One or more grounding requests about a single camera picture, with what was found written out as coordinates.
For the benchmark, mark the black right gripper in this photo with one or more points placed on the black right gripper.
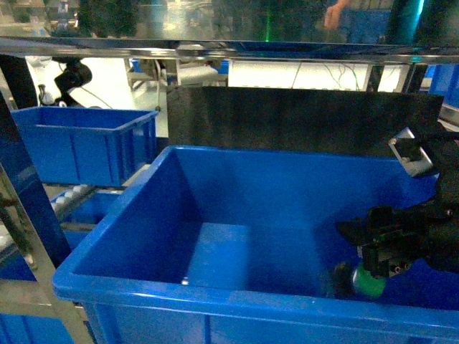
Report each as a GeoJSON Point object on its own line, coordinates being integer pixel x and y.
{"type": "Point", "coordinates": [390, 240]}

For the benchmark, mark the green push button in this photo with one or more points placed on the green push button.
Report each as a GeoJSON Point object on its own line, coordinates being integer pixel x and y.
{"type": "Point", "coordinates": [352, 281]}

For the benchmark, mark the black back panel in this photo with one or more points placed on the black back panel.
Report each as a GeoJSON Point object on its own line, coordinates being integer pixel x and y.
{"type": "Point", "coordinates": [324, 121]}

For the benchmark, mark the big open blue bin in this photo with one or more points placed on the big open blue bin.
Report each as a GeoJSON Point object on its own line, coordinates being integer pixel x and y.
{"type": "Point", "coordinates": [236, 246]}

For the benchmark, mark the blue bin behind left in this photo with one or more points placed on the blue bin behind left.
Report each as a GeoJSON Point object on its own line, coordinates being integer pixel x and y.
{"type": "Point", "coordinates": [78, 145]}

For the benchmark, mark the perforated steel rack upright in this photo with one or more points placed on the perforated steel rack upright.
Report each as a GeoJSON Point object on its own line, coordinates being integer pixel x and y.
{"type": "Point", "coordinates": [32, 224]}

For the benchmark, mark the upper steel shelf rail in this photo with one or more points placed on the upper steel shelf rail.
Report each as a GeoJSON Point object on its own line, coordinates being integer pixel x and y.
{"type": "Point", "coordinates": [177, 49]}

